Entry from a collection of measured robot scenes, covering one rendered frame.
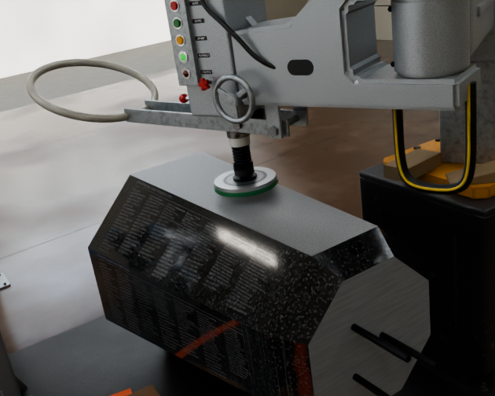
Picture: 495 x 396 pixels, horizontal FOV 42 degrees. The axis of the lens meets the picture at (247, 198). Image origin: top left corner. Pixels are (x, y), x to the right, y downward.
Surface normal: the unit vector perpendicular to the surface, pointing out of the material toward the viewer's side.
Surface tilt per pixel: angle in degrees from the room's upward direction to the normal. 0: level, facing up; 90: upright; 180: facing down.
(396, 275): 90
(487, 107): 90
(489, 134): 90
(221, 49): 90
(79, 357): 0
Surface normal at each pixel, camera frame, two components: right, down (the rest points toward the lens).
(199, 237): -0.66, -0.43
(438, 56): -0.07, 0.38
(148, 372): -0.14, -0.92
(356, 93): -0.56, 0.38
